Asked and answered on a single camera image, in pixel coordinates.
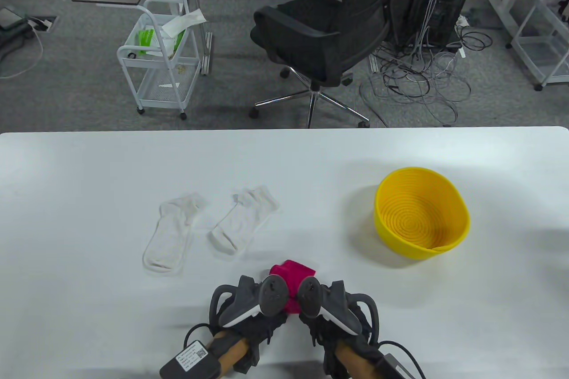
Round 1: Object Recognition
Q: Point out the person's left hand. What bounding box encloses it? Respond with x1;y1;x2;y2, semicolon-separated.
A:
218;311;289;347

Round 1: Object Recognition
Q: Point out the white desk leg frame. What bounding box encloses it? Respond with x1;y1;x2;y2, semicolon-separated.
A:
485;0;541;49

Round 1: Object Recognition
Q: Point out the white sock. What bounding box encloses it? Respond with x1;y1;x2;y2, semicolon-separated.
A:
142;193;208;276
209;186;282;256

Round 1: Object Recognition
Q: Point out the white metal rack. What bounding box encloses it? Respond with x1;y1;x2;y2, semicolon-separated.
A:
510;0;569;92

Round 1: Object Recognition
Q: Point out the yellow woven basket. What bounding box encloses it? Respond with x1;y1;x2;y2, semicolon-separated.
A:
374;167;471;261

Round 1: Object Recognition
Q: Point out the person's left forearm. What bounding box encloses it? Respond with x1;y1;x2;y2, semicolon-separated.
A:
209;337;250;375

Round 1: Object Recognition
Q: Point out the silver metal stand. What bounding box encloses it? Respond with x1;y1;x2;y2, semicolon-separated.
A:
186;0;214;76

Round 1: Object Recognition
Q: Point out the white paper towel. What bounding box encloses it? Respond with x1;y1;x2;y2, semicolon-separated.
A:
160;9;208;37

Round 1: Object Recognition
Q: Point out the person's right forearm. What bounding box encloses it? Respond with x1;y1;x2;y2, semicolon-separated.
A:
334;343;383;379

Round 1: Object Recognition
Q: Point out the black mesh office chair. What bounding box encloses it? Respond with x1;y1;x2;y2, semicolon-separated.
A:
249;0;416;129

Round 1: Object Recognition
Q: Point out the tangle of floor cables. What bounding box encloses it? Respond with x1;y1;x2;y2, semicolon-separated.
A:
359;19;493;128

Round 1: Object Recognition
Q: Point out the person's right hand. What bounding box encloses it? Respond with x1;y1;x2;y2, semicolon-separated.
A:
298;313;379;351

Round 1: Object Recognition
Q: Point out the green plastic packet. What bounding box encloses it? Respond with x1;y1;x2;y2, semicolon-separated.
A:
136;28;156;56

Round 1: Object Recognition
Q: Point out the white wire utility cart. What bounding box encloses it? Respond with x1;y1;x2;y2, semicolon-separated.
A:
116;0;202;121

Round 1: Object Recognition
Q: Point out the white green wipes pack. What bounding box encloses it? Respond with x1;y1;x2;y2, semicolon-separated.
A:
153;32;188;59

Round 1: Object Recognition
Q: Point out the floor power socket box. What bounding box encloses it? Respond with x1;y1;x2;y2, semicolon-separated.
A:
28;16;59;33

